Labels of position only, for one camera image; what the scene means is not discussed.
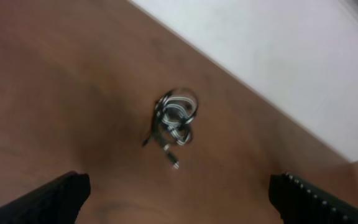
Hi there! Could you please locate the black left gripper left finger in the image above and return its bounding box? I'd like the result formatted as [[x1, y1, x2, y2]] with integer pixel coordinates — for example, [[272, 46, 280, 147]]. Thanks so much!
[[0, 171, 91, 224]]

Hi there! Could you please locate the black USB cable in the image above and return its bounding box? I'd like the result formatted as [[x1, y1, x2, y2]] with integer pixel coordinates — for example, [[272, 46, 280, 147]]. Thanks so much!
[[141, 87, 200, 170]]

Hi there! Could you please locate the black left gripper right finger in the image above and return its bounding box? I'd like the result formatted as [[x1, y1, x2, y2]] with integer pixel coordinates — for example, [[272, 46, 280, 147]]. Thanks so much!
[[268, 173, 358, 224]]

